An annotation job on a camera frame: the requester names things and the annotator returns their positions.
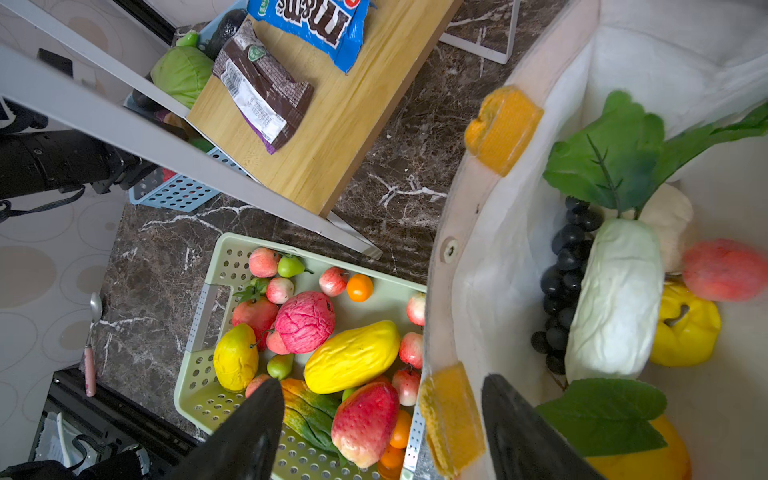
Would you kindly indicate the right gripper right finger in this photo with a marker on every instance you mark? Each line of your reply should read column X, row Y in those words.
column 521, row 443

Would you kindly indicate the white radish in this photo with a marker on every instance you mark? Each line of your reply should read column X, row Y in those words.
column 617, row 312

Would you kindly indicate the pink dragon fruit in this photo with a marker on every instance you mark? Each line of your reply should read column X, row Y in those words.
column 306, row 321

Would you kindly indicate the small orange tangerine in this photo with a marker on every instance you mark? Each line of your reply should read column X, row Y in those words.
column 359, row 288

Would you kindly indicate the dark grape bunch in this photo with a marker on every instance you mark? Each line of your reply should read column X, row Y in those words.
column 561, row 282

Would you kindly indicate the leafy green vegetable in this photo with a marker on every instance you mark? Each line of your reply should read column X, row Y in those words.
column 616, row 163

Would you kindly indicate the green cabbage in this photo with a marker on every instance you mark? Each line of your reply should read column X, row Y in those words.
column 182, row 72

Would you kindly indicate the green orange papaya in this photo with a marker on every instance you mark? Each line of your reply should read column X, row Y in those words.
column 309, row 414

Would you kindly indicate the white wire wooden shelf rack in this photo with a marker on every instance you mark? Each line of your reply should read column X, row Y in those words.
column 301, row 182

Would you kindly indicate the green plastic fruit basket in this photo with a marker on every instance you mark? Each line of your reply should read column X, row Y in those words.
column 199, row 397

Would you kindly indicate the orange round fruit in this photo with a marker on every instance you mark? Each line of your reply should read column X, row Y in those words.
column 671, row 462

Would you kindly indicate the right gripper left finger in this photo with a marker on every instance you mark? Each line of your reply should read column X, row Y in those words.
column 245, row 446

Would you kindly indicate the metal spoon pink handle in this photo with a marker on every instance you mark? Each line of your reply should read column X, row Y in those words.
column 89, row 368

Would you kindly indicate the dark eggplant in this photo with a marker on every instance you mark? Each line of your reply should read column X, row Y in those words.
column 226, row 29

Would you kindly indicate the blue plastic vegetable basket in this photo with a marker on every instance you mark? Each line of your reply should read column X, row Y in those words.
column 170, row 190

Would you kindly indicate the small green pear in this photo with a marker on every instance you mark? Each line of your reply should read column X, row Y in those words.
column 290, row 266

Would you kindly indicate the white grocery tote bag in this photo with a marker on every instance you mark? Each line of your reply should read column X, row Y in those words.
column 690, row 63

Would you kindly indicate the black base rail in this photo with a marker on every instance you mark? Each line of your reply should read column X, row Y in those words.
column 107, row 436

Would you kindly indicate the small pink peach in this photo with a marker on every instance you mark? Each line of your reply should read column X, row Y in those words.
column 725, row 270

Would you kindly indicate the dark snack bar packet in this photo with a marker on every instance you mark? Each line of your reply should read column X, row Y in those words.
column 270, row 100

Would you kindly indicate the blue snack packet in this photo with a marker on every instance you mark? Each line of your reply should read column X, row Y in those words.
column 335, row 27

